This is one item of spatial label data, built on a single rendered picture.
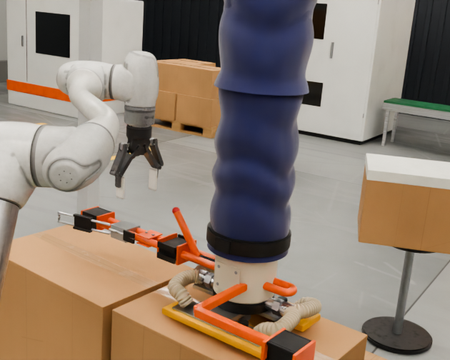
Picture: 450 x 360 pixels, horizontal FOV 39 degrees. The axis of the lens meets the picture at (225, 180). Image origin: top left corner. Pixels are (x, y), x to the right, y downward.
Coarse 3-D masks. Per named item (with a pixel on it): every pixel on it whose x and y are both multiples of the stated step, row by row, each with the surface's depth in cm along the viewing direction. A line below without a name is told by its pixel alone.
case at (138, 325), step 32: (192, 288) 197; (128, 320) 176; (160, 320) 176; (256, 320) 180; (320, 320) 183; (128, 352) 179; (160, 352) 170; (192, 352) 163; (224, 352) 162; (320, 352) 166; (352, 352) 170
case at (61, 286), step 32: (32, 256) 211; (64, 256) 213; (96, 256) 215; (128, 256) 217; (32, 288) 201; (64, 288) 191; (96, 288) 192; (128, 288) 194; (160, 288) 199; (0, 320) 217; (32, 320) 205; (64, 320) 193; (96, 320) 183; (0, 352) 221; (32, 352) 208; (64, 352) 196; (96, 352) 186
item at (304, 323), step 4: (280, 296) 180; (284, 296) 180; (284, 300) 178; (312, 316) 176; (316, 316) 177; (320, 316) 178; (300, 320) 174; (304, 320) 174; (308, 320) 174; (312, 320) 175; (316, 320) 177; (300, 324) 172; (304, 324) 172; (308, 324) 173; (312, 324) 175; (296, 328) 172; (300, 328) 171; (304, 328) 172
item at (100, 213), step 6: (84, 210) 208; (90, 210) 208; (96, 210) 208; (102, 210) 209; (90, 216) 205; (96, 216) 203; (102, 216) 204; (108, 216) 206; (114, 216) 209; (96, 228) 204; (102, 228) 205
